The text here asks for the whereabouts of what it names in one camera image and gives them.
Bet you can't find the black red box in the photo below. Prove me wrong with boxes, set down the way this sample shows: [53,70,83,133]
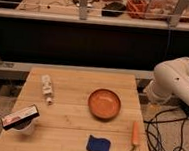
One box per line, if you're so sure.
[1,104,40,131]

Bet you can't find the black floor cables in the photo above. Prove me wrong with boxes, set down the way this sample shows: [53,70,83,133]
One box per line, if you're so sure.
[140,104,189,151]

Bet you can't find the blue cloth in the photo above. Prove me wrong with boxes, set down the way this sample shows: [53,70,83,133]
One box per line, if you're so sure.
[86,135,111,151]

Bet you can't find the grey metal post right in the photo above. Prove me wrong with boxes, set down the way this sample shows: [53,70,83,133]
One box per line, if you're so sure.
[168,0,188,27]

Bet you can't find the orange ceramic bowl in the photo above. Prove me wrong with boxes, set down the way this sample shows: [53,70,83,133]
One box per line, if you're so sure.
[87,89,121,120]

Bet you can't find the orange crate on shelf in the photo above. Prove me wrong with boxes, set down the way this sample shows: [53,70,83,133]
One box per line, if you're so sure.
[126,0,148,19]

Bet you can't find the black object on shelf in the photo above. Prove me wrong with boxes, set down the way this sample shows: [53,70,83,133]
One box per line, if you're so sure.
[101,2,126,17]

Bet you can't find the orange carrot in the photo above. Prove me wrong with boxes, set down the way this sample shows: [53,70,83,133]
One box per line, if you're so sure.
[130,121,140,151]

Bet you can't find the clear plastic cup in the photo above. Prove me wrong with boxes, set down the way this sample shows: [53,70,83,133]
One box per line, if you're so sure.
[15,120,35,136]

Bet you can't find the white plastic bottle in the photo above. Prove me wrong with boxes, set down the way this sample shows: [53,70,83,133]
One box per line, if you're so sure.
[41,74,53,105]

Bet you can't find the grey metal post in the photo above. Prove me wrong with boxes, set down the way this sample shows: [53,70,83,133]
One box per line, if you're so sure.
[79,0,88,20]
[168,0,188,27]

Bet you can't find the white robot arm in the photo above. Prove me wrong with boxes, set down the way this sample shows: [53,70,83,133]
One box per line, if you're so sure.
[144,57,189,106]

